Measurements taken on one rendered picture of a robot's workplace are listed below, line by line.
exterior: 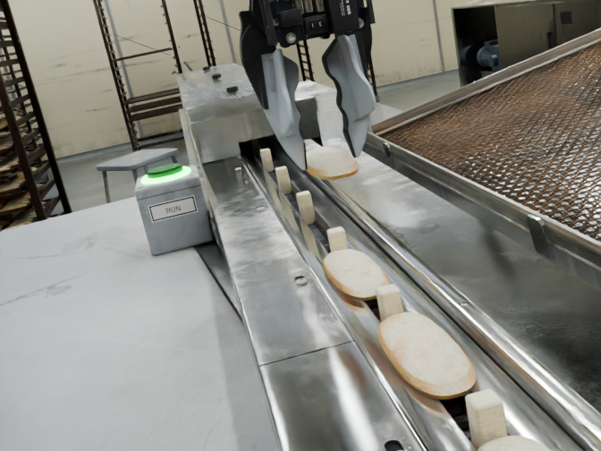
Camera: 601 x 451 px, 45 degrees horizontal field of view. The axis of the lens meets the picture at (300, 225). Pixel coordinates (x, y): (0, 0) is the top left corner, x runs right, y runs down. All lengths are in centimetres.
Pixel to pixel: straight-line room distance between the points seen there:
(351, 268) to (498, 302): 11
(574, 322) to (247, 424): 22
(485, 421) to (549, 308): 20
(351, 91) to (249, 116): 48
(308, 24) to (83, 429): 30
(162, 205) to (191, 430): 37
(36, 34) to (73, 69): 47
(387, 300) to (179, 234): 38
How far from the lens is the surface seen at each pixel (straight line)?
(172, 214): 78
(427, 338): 40
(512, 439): 33
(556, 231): 44
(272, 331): 44
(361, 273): 51
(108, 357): 58
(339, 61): 55
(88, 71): 760
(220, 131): 101
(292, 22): 49
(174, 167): 79
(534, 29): 463
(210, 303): 62
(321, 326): 43
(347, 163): 53
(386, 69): 792
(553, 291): 54
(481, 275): 58
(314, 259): 58
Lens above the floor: 104
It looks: 17 degrees down
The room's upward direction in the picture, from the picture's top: 12 degrees counter-clockwise
